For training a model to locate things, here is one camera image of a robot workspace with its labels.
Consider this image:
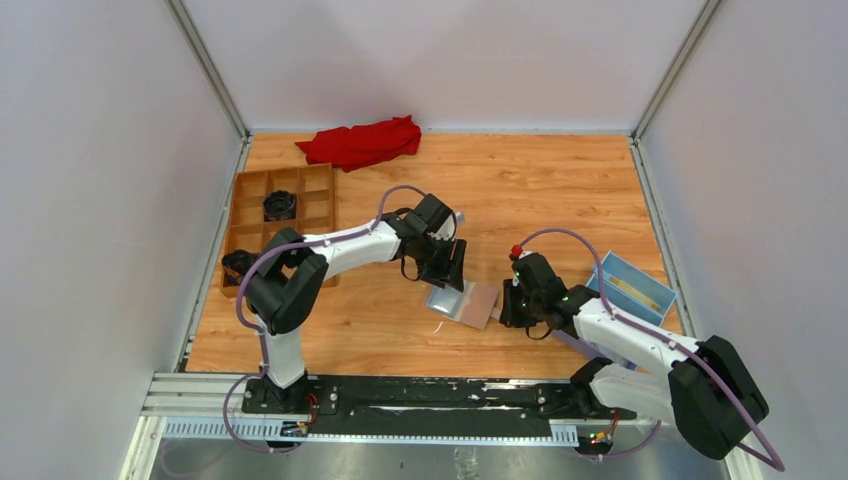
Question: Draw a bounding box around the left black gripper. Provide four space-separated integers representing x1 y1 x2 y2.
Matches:
414 234 466 292

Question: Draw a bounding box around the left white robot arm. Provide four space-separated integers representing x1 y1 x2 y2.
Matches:
236 194 467 413

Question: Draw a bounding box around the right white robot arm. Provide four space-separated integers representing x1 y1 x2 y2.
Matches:
501 245 770 460

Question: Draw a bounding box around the blue plastic box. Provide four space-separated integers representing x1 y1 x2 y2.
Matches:
553 250 678 369

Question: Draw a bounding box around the red cloth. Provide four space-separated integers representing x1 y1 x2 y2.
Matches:
295 115 422 173

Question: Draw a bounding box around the brown compartment tray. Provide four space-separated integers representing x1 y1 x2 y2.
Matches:
221 165 337 257

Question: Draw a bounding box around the black round part upper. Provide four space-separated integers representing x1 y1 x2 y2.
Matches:
262 190 297 222

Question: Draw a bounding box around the black round part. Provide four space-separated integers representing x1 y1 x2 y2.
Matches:
221 249 258 287
262 190 297 222

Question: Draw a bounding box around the black round part lower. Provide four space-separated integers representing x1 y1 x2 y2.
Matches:
221 249 258 287

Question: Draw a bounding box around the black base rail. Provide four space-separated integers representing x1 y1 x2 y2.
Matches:
238 375 636 440

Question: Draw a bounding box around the aluminium frame rail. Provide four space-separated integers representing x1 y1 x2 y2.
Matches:
122 372 648 479

